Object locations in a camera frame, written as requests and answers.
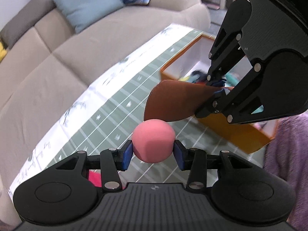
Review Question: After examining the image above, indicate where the red cardboard box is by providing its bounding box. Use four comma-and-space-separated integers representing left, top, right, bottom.
88, 171, 102, 187

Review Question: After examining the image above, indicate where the orange rimmed white box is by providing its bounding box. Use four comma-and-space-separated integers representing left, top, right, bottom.
160, 30, 279, 154

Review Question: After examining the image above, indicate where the teal plush doll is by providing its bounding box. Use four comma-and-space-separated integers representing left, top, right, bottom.
225, 73, 240, 87

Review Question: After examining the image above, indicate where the light blue cushion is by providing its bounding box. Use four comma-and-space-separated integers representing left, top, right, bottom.
53, 0, 124, 33

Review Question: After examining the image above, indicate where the pink foam ball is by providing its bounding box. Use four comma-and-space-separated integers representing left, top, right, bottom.
131, 119, 175, 163

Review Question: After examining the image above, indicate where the brown leather pouch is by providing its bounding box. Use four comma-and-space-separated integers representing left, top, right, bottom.
144, 80, 222, 122

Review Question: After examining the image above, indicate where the purple fuzzy blanket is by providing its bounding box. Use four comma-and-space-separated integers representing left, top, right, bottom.
264, 113, 308, 230

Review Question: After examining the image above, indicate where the beige sofa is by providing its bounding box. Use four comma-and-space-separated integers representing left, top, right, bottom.
1, 0, 211, 230

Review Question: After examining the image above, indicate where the green grid tablecloth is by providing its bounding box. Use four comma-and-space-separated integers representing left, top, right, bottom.
8, 24, 264, 200

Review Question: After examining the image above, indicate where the dark navy cloth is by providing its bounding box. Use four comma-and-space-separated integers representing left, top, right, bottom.
189, 70, 208, 84

